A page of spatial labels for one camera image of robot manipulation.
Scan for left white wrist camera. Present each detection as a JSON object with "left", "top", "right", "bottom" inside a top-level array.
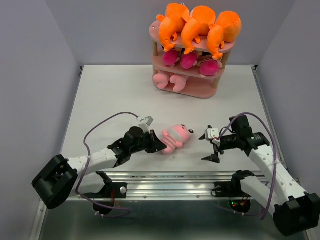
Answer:
[{"left": 137, "top": 116, "right": 154, "bottom": 132}]

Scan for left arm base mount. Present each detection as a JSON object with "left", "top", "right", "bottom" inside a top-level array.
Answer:
[{"left": 75, "top": 170, "right": 132, "bottom": 219}]

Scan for aluminium rail frame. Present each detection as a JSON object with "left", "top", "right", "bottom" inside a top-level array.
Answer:
[{"left": 29, "top": 65, "right": 315, "bottom": 240}]

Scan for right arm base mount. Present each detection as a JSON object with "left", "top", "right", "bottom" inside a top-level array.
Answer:
[{"left": 211, "top": 170, "right": 258, "bottom": 216}]

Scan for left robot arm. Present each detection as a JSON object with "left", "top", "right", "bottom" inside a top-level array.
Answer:
[{"left": 31, "top": 126, "right": 167, "bottom": 210}]

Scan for pink three-tier shelf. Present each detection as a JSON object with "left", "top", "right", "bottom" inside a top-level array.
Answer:
[{"left": 149, "top": 20, "right": 235, "bottom": 99}]

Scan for plain orange plush toy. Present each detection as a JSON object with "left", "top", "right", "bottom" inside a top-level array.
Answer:
[{"left": 207, "top": 11, "right": 242, "bottom": 60}]

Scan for pink plush with face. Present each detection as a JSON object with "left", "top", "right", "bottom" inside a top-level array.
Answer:
[{"left": 161, "top": 124, "right": 194, "bottom": 155}]

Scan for orange shark plush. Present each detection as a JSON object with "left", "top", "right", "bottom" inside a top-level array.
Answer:
[
  {"left": 156, "top": 2, "right": 190, "bottom": 52},
  {"left": 181, "top": 5, "right": 216, "bottom": 55}
]

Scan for pink striped plush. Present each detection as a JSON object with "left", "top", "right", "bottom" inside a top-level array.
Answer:
[
  {"left": 169, "top": 74, "right": 189, "bottom": 93},
  {"left": 152, "top": 71, "right": 172, "bottom": 90}
]

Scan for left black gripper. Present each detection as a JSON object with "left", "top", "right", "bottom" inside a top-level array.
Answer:
[{"left": 129, "top": 129, "right": 166, "bottom": 154}]

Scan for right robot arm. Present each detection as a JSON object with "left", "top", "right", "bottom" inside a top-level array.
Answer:
[{"left": 200, "top": 112, "right": 320, "bottom": 237}]

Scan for boy doll pink pants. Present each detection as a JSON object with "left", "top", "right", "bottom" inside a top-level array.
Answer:
[
  {"left": 162, "top": 48, "right": 181, "bottom": 67},
  {"left": 180, "top": 50, "right": 203, "bottom": 70},
  {"left": 196, "top": 56, "right": 223, "bottom": 78}
]

